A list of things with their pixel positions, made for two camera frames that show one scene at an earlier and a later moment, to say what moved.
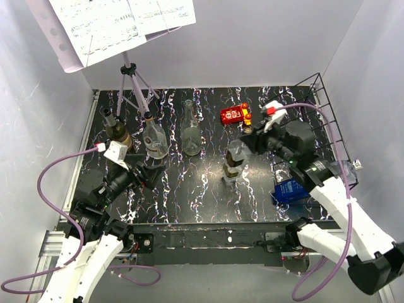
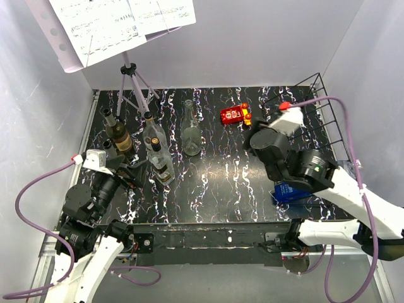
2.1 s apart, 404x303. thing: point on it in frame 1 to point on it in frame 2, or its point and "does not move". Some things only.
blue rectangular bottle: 290,189 does not move
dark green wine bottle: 115,132 does not move
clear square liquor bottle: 236,156 to 161,163
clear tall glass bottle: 191,135 does not move
